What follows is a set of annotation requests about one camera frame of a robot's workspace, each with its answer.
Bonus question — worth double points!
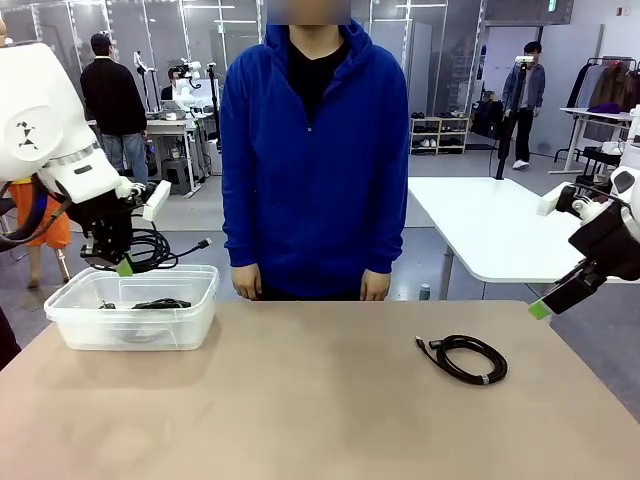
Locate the tall black stand pole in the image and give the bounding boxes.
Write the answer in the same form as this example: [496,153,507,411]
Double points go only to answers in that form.
[493,54,535,181]

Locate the grey plastic stool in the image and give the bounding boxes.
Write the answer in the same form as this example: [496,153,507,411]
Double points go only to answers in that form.
[162,159,195,197]

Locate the seated person in black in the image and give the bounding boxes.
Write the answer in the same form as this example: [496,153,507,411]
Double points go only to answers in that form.
[159,67,189,101]

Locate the large white table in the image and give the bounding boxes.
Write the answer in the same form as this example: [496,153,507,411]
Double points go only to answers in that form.
[407,176,640,314]

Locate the thick black arm hose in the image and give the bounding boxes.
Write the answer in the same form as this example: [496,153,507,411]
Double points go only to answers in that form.
[0,172,51,246]

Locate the person in blue hoodie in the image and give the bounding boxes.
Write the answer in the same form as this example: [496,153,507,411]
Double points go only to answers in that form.
[219,9,411,302]

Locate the person in denim jacket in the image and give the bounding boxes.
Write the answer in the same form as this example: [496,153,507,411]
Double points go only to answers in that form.
[501,41,546,171]

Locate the black camera tripod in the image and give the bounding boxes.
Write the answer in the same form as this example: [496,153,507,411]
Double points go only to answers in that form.
[205,62,224,151]

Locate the black cable with white tie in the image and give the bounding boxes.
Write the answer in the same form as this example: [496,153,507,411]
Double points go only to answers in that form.
[413,333,509,387]

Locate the clothes rack with garments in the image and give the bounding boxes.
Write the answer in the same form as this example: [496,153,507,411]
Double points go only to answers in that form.
[564,55,640,144]

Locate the white desk with white legs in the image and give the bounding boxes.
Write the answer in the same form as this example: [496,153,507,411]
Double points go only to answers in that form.
[547,106,639,176]

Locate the person's right hand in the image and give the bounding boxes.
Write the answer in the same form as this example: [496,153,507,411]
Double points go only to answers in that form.
[232,263,264,301]

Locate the blue-sleeved right forearm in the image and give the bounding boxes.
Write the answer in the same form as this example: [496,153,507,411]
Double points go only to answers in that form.
[221,194,262,270]

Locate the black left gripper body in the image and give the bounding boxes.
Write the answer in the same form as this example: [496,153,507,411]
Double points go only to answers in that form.
[67,192,146,242]

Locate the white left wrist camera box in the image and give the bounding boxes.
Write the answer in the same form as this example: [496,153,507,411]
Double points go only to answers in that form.
[142,180,172,221]

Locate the black utility cart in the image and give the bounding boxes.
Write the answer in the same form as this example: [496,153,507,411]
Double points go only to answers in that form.
[579,145,624,190]

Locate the person's left hand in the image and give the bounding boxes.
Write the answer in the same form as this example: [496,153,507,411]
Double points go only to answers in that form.
[360,269,391,302]

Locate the clear plastic storage container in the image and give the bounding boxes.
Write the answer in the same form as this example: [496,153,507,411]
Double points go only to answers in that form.
[43,263,221,352]

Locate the black power cable with plug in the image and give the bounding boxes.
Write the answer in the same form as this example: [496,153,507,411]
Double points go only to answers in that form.
[98,297,193,311]

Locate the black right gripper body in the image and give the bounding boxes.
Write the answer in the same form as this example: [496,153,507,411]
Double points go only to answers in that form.
[568,201,630,272]

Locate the person in black with cap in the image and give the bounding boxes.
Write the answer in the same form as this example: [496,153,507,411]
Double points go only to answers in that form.
[79,32,150,184]

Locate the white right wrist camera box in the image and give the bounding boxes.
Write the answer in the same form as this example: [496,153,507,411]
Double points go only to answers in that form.
[536,181,577,218]

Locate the long thin black cable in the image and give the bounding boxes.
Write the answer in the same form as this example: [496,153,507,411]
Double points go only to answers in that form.
[127,228,212,274]

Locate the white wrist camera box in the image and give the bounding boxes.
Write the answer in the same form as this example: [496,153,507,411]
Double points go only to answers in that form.
[142,180,172,221]
[536,181,577,218]

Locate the blue-sleeved left forearm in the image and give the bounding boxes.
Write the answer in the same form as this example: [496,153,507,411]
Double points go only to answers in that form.
[360,194,407,275]

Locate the black backpack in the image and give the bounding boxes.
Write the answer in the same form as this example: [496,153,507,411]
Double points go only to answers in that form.
[472,99,504,140]

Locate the wooden shoe rack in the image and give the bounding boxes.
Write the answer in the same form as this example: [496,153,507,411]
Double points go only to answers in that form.
[409,115,471,156]

